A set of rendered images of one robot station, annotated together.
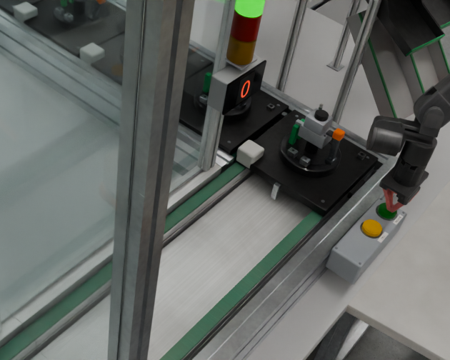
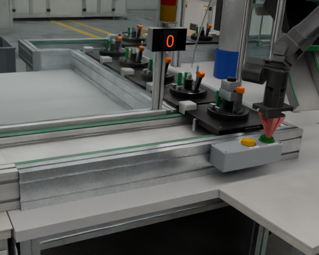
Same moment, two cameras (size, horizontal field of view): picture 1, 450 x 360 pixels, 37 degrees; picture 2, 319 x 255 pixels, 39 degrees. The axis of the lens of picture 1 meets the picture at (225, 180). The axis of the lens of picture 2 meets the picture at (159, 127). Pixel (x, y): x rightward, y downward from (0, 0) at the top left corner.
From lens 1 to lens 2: 91 cm
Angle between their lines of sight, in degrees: 35
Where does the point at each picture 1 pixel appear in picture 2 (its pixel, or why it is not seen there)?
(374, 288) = (246, 187)
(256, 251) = not seen: hidden behind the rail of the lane
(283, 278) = (164, 146)
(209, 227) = (142, 134)
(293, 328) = (168, 187)
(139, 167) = not seen: outside the picture
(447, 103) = (290, 40)
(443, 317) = (293, 210)
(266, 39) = (252, 97)
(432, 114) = (278, 45)
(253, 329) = (123, 156)
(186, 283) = (107, 146)
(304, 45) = not seen: hidden behind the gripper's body
